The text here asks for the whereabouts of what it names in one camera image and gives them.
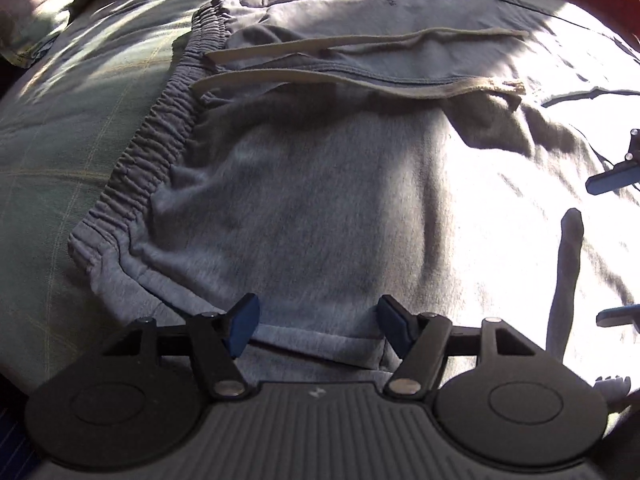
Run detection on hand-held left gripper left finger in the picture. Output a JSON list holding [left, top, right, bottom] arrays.
[[107, 293, 262, 402]]

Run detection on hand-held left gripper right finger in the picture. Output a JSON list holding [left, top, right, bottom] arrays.
[[376, 294, 545, 402]]

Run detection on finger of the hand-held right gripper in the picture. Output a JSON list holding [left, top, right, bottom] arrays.
[[585, 129, 640, 196], [596, 304, 640, 333]]

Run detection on grey sweatpants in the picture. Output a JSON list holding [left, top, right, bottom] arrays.
[[67, 0, 640, 411]]

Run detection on grey plaid pillow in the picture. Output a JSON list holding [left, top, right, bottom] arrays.
[[0, 0, 101, 68]]

